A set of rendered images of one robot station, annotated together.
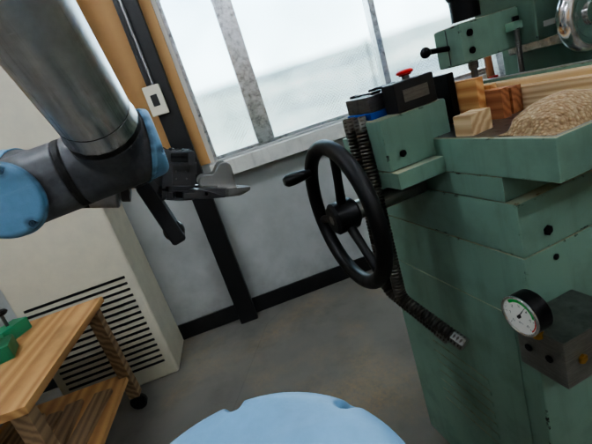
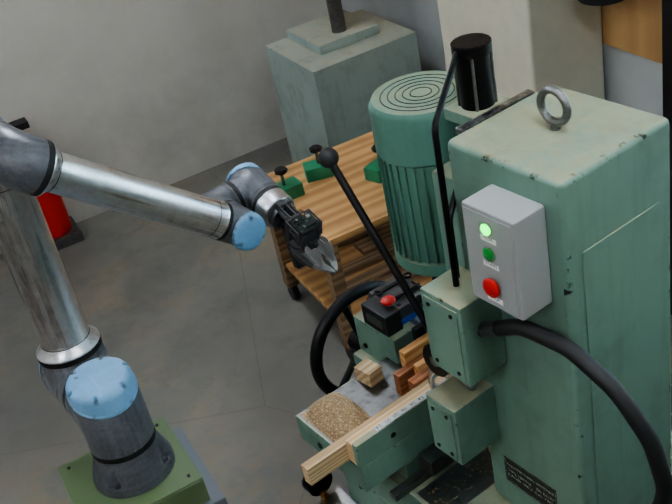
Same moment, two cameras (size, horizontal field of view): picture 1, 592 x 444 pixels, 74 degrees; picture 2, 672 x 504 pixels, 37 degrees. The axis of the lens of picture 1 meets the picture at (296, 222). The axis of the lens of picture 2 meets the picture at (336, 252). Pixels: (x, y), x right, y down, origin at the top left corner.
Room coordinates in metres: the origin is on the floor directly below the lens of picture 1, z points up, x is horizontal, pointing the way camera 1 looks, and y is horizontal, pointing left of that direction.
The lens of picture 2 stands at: (0.19, -1.79, 2.18)
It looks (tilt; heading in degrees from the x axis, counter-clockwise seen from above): 32 degrees down; 74
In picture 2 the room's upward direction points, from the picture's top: 13 degrees counter-clockwise
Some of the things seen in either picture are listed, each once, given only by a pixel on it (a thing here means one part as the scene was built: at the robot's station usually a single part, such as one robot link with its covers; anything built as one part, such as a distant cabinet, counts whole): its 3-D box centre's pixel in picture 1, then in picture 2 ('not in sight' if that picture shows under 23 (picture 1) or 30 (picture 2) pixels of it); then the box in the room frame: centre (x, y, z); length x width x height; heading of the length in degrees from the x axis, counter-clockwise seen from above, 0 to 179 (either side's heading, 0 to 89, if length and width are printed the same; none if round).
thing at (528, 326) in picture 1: (529, 316); (319, 484); (0.48, -0.28, 0.65); 0.06 x 0.04 x 0.08; 14
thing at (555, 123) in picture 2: not in sight; (553, 107); (0.85, -0.70, 1.55); 0.06 x 0.02 x 0.07; 104
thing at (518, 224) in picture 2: not in sight; (507, 252); (0.72, -0.76, 1.40); 0.10 x 0.06 x 0.16; 104
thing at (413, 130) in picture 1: (395, 135); (401, 328); (0.74, -0.23, 0.91); 0.15 x 0.14 x 0.09; 14
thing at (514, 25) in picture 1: (516, 45); not in sight; (0.75, -0.49, 1.00); 0.02 x 0.02 x 0.10; 14
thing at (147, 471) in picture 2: not in sight; (128, 452); (0.13, 0.04, 0.67); 0.19 x 0.19 x 0.10
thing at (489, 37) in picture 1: (479, 42); not in sight; (0.78, -0.44, 1.03); 0.14 x 0.07 x 0.09; 104
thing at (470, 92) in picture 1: (450, 103); (434, 347); (0.76, -0.35, 0.94); 0.16 x 0.02 x 0.08; 14
